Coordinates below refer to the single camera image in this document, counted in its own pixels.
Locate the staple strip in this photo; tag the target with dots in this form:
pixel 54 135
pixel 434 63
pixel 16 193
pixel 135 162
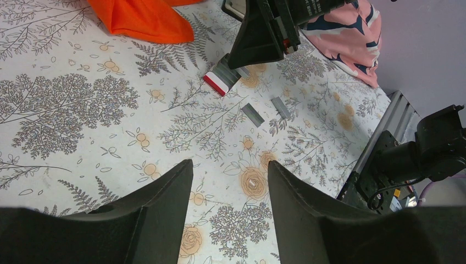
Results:
pixel 253 115
pixel 281 108

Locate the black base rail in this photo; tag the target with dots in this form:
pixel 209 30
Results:
pixel 404 150

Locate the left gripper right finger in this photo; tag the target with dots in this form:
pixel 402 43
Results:
pixel 313 227

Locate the floral table mat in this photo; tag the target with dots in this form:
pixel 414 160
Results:
pixel 88 117

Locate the pink patterned cloth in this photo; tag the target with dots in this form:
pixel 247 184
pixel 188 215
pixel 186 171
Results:
pixel 350 36

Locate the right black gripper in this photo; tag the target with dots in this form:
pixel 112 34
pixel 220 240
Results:
pixel 268 31

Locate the orange t-shirt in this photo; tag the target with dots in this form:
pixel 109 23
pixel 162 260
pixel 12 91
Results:
pixel 149 20

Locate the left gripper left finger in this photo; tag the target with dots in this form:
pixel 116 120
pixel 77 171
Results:
pixel 145 226

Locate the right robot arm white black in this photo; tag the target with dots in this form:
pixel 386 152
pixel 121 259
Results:
pixel 312 9

